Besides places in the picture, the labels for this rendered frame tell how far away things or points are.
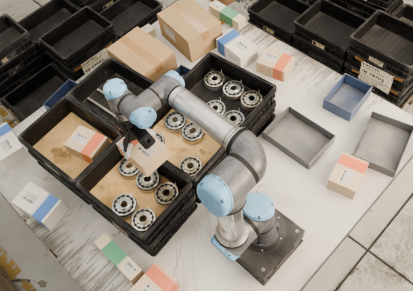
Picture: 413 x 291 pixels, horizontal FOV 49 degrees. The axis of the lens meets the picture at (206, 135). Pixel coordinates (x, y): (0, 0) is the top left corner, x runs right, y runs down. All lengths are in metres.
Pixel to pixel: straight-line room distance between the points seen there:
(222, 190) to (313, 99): 1.21
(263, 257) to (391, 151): 0.80
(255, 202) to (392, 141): 0.85
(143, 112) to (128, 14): 2.06
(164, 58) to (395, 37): 1.43
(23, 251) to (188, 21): 1.68
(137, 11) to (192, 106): 2.09
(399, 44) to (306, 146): 1.06
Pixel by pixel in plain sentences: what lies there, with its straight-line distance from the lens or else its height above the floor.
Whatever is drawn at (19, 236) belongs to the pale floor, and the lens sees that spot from 3.08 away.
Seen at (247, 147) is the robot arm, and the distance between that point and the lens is 1.28.
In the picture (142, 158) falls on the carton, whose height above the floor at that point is 1.12.
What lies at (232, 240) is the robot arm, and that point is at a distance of 1.57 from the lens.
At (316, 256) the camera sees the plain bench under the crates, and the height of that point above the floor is 0.70.
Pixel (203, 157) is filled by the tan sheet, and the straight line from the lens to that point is 2.00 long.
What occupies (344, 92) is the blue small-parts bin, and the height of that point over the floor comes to 0.70.
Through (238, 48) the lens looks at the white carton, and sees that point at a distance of 2.45.
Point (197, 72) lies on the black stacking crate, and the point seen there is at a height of 0.89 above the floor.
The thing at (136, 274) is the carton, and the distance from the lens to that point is 1.91.
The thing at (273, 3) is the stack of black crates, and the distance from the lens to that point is 3.51.
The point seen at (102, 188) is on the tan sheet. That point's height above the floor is 0.83.
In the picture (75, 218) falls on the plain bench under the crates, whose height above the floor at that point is 0.70.
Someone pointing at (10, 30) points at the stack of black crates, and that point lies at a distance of 3.49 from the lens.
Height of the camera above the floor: 2.53
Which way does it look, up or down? 55 degrees down
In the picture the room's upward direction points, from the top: 11 degrees counter-clockwise
